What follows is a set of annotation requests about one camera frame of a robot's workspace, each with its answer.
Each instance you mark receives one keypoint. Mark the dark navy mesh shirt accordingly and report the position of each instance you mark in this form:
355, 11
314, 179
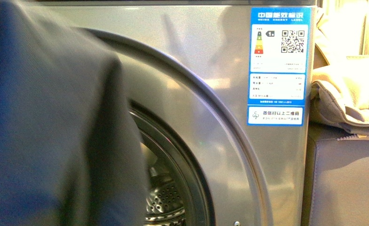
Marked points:
69, 150

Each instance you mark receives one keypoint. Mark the silver front-load washing machine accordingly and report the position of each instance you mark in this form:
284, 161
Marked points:
187, 69

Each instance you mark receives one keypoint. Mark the beige folded cloth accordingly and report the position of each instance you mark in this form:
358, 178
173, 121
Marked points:
340, 83

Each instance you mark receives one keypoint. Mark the blue energy label sticker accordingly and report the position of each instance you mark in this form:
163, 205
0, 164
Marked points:
278, 65

